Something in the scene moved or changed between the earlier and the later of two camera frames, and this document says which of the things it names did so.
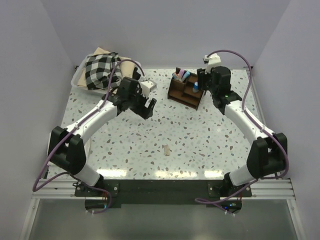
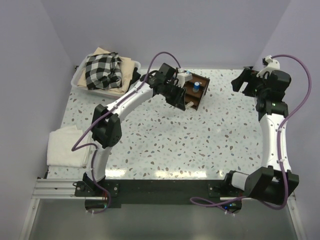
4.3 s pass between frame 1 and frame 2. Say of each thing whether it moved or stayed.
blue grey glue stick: stayed
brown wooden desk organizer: stayed
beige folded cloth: stayed
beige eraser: moved
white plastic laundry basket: stayed
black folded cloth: stayed
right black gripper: moved
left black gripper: moved
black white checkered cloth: stayed
